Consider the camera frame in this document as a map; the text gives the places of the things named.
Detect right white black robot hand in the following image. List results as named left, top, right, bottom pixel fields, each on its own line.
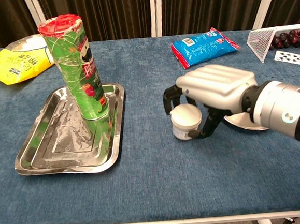
left=161, top=61, right=262, bottom=142

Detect small white jar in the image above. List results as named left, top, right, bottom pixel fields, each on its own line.
left=169, top=102, right=204, bottom=142

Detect green Pringles chips can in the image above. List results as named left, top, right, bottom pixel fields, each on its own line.
left=36, top=11, right=111, bottom=124

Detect blue snack bag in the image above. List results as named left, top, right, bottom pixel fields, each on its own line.
left=169, top=25, right=242, bottom=71

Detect round steel plate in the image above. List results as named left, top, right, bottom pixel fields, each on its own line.
left=221, top=109, right=270, bottom=134

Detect spades playing card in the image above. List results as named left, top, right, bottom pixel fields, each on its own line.
left=273, top=48, right=300, bottom=69

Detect dark red cherry bunch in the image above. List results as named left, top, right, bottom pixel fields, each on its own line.
left=268, top=28, right=300, bottom=51

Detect rectangular steel tray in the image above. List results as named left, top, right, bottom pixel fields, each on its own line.
left=8, top=81, right=132, bottom=180

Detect yellow snack bag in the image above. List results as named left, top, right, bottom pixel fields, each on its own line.
left=0, top=33, right=57, bottom=86

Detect white wire mesh goal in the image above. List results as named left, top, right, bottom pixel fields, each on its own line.
left=245, top=23, right=300, bottom=65

